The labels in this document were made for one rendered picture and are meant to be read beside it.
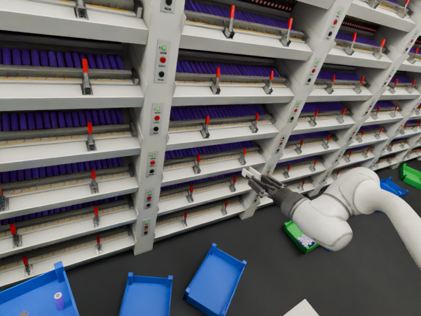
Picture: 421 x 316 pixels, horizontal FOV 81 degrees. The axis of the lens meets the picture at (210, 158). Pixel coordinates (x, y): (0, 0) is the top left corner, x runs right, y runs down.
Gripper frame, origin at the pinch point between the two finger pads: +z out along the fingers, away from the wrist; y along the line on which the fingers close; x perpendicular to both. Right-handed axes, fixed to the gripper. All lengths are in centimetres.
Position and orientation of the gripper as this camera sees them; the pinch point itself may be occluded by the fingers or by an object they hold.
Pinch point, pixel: (250, 174)
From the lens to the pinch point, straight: 101.5
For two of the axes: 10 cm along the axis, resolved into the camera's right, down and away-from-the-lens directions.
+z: -5.1, -4.1, 7.5
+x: 1.1, -9.0, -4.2
